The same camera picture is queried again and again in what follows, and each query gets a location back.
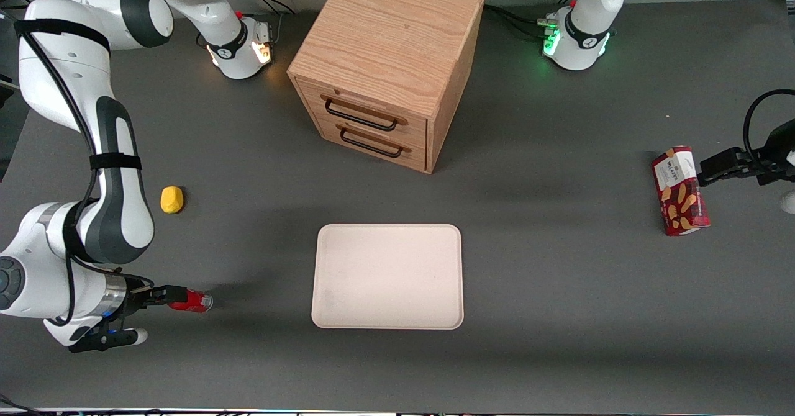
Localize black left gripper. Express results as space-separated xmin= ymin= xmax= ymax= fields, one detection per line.
xmin=697 ymin=120 xmax=795 ymax=188

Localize red coke bottle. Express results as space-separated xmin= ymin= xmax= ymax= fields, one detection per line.
xmin=166 ymin=288 xmax=214 ymax=314

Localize long black drawer handle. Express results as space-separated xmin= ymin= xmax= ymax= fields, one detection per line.
xmin=320 ymin=93 xmax=409 ymax=132

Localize black left base cables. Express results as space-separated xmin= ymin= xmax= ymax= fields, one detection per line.
xmin=483 ymin=0 xmax=581 ymax=39

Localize black looped gripper cable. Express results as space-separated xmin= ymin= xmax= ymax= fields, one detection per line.
xmin=743 ymin=89 xmax=795 ymax=163

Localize black base cables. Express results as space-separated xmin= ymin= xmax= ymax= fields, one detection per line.
xmin=483 ymin=0 xmax=581 ymax=39
xmin=234 ymin=0 xmax=297 ymax=49

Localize cream rectangular tray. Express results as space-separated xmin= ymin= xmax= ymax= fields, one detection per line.
xmin=311 ymin=224 xmax=465 ymax=330

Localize dark grey table mat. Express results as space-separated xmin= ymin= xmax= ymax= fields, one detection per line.
xmin=0 ymin=0 xmax=795 ymax=412

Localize black right base cables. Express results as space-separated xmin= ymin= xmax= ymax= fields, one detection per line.
xmin=234 ymin=0 xmax=297 ymax=49

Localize red cookie box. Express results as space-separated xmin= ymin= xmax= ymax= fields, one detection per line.
xmin=651 ymin=145 xmax=711 ymax=237

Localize yellow lemon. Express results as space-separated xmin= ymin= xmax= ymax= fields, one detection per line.
xmin=160 ymin=185 xmax=185 ymax=214

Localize wooden two-drawer cabinet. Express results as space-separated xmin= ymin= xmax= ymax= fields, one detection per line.
xmin=287 ymin=0 xmax=486 ymax=175

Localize short black drawer handle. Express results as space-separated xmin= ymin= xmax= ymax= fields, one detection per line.
xmin=336 ymin=124 xmax=412 ymax=158

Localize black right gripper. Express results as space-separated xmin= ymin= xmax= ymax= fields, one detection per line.
xmin=123 ymin=283 xmax=189 ymax=311

